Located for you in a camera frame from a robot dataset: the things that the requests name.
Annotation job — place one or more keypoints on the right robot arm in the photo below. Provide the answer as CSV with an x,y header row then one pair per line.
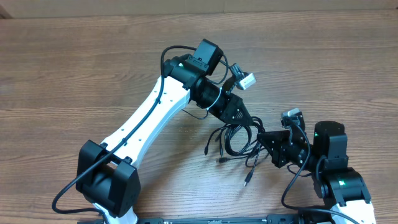
x,y
346,199

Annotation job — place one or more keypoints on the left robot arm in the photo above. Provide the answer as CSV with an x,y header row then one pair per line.
x,y
107,172

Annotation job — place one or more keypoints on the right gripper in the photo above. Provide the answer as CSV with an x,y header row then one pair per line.
x,y
282,149

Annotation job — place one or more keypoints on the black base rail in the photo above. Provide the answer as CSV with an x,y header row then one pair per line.
x,y
270,219

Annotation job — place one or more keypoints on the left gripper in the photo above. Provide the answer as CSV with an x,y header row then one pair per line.
x,y
232,103

